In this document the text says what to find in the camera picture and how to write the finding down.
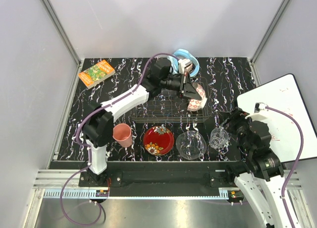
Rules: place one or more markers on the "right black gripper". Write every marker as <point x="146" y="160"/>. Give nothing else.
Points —
<point x="237" y="115"/>

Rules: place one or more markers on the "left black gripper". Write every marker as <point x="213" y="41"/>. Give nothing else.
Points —
<point x="190" y="92"/>

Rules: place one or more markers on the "orange patterned white bowl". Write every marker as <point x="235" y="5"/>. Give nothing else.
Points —
<point x="195" y="105"/>

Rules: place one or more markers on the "red floral plate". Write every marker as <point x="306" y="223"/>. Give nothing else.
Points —
<point x="158" y="140"/>

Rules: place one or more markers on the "pink plastic cup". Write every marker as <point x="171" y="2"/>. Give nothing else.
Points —
<point x="123" y="135"/>

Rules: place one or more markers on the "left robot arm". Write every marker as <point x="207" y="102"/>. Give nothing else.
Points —
<point x="169" y="72"/>

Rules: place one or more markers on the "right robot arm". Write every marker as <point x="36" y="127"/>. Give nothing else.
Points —
<point x="261" y="176"/>

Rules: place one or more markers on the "clear glass mug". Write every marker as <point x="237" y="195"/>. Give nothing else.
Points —
<point x="218" y="138"/>

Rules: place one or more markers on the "clear glass plate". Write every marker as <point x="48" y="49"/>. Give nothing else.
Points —
<point x="191" y="145"/>

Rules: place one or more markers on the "white whiteboard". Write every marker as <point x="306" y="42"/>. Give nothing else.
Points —
<point x="284" y="95"/>

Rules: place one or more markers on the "orange paperback book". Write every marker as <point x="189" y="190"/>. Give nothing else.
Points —
<point x="96" y="74"/>

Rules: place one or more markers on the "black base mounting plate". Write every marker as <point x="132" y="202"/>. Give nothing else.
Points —
<point x="162" y="179"/>

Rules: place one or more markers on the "grey wire dish rack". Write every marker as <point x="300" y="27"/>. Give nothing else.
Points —
<point x="168" y="107"/>

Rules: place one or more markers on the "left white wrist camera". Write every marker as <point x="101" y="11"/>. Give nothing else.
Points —
<point x="184" y="66"/>

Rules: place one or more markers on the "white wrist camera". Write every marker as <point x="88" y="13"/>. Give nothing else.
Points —
<point x="184" y="66"/>
<point x="260" y="112"/>

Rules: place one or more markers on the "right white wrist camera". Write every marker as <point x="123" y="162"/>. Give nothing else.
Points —
<point x="260" y="112"/>

